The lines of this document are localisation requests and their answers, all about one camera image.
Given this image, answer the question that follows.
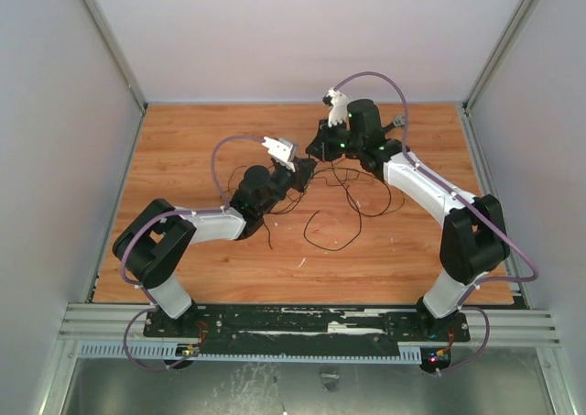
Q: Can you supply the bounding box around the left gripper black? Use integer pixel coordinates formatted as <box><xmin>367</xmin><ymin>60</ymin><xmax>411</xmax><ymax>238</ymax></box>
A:
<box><xmin>259</xmin><ymin>157</ymin><xmax>318</xmax><ymax>214</ymax></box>

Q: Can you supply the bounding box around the black wire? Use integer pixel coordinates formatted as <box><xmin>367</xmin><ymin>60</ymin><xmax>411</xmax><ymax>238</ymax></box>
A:
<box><xmin>263</xmin><ymin>209</ymin><xmax>364</xmax><ymax>252</ymax></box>
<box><xmin>315</xmin><ymin>167</ymin><xmax>393</xmax><ymax>218</ymax></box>

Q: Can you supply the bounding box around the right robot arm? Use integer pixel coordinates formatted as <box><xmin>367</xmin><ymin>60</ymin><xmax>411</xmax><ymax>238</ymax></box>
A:
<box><xmin>306</xmin><ymin>96</ymin><xmax>510</xmax><ymax>340</ymax></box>

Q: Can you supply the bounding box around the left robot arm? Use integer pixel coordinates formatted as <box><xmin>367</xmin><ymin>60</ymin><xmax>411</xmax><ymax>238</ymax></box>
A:
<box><xmin>112</xmin><ymin>158</ymin><xmax>317</xmax><ymax>337</ymax></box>

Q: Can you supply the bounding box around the black adjustable wrench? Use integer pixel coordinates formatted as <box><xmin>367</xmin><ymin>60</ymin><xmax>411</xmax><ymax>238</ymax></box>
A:
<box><xmin>392</xmin><ymin>115</ymin><xmax>407</xmax><ymax>127</ymax></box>

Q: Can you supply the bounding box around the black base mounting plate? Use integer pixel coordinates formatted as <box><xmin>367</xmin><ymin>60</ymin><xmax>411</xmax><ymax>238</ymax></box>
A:
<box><xmin>166</xmin><ymin>304</ymin><xmax>471</xmax><ymax>356</ymax></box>

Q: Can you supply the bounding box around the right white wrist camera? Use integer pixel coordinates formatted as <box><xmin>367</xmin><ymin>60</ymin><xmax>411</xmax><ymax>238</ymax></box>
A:
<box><xmin>322</xmin><ymin>88</ymin><xmax>349</xmax><ymax>127</ymax></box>

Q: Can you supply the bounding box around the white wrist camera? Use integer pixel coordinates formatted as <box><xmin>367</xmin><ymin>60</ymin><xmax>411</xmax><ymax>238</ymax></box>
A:
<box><xmin>322</xmin><ymin>88</ymin><xmax>349</xmax><ymax>127</ymax></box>
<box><xmin>262</xmin><ymin>137</ymin><xmax>298</xmax><ymax>172</ymax></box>

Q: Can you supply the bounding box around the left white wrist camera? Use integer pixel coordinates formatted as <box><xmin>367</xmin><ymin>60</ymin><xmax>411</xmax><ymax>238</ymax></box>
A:
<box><xmin>262</xmin><ymin>137</ymin><xmax>298</xmax><ymax>172</ymax></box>

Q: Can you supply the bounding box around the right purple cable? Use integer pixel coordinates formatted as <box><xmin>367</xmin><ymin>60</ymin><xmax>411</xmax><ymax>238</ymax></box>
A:
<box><xmin>327</xmin><ymin>71</ymin><xmax>540</xmax><ymax>379</ymax></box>

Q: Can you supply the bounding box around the purple cable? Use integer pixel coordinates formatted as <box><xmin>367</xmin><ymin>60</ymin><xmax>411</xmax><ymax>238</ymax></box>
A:
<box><xmin>119</xmin><ymin>135</ymin><xmax>271</xmax><ymax>373</ymax></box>
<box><xmin>327</xmin><ymin>71</ymin><xmax>540</xmax><ymax>379</ymax></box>

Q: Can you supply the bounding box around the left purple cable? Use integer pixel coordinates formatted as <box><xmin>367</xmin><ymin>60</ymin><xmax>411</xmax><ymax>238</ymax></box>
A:
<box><xmin>119</xmin><ymin>135</ymin><xmax>271</xmax><ymax>373</ymax></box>

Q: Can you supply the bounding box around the grey slotted cable duct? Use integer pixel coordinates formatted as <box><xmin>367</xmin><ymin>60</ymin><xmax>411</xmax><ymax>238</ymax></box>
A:
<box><xmin>76</xmin><ymin>340</ymin><xmax>422</xmax><ymax>364</ymax></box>

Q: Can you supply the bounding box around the aluminium front rail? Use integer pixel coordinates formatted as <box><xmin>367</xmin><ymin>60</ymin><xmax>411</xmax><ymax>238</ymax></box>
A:
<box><xmin>59</xmin><ymin>303</ymin><xmax>560</xmax><ymax>347</ymax></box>

